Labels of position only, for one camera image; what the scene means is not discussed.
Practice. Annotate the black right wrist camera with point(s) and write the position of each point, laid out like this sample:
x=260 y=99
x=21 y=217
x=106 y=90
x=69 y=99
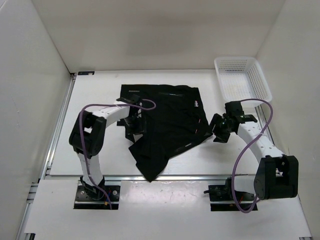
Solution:
x=233 y=109

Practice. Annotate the black shorts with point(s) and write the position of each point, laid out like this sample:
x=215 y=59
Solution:
x=177 y=124

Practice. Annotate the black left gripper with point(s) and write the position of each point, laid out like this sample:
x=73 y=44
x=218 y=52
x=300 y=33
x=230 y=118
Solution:
x=140 y=129

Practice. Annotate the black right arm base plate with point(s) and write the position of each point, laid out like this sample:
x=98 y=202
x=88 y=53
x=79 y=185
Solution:
x=221 y=198

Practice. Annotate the white perforated plastic basket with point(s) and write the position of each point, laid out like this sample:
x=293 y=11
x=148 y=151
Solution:
x=241 y=77

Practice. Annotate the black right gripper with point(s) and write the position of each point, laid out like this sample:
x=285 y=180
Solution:
x=220 y=137

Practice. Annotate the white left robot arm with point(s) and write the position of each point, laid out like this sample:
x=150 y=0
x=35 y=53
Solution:
x=88 y=134

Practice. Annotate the black corner label tag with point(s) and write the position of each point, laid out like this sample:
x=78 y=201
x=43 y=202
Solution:
x=86 y=73

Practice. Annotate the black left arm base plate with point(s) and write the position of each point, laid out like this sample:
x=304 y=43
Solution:
x=84 y=201

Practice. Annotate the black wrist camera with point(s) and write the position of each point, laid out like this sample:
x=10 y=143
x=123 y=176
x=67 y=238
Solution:
x=233 y=109
x=133 y=100

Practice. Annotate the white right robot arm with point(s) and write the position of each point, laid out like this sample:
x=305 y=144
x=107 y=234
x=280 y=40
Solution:
x=277 y=174

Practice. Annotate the aluminium table edge rail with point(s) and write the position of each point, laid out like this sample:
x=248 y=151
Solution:
x=215 y=177

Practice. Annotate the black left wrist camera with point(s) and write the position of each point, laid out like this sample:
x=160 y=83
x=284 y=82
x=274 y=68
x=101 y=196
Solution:
x=133 y=100

